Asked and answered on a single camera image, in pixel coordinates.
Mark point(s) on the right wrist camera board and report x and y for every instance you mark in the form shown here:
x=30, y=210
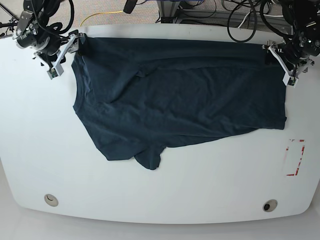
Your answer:
x=53, y=73

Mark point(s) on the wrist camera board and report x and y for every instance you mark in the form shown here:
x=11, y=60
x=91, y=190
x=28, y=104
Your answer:
x=290, y=80
x=53, y=73

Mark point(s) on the right table cable grommet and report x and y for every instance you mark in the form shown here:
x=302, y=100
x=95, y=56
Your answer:
x=270, y=205

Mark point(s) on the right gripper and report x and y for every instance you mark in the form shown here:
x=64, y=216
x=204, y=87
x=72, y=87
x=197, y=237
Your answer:
x=50, y=49

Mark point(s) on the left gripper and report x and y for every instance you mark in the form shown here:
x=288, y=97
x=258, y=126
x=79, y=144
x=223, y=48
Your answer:
x=294, y=55

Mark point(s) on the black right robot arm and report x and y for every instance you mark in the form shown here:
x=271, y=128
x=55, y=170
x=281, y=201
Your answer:
x=44, y=9

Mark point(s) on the black microphone object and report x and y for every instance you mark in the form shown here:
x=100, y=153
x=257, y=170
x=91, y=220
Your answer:
x=129, y=6

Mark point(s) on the dark blue T-shirt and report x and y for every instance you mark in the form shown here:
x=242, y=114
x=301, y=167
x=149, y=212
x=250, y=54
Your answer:
x=137, y=96

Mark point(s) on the left table cable grommet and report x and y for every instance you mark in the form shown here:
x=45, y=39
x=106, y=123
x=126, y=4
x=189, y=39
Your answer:
x=51, y=200

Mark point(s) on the red tape rectangle marking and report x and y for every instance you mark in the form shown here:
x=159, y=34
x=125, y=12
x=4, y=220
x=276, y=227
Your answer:
x=293, y=157

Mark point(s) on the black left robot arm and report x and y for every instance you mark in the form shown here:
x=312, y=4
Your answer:
x=296, y=13

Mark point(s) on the table cable grommet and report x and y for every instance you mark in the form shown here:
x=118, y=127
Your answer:
x=270, y=205
x=51, y=200

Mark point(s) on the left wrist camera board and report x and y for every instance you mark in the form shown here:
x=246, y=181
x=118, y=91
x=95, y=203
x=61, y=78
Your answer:
x=290, y=80

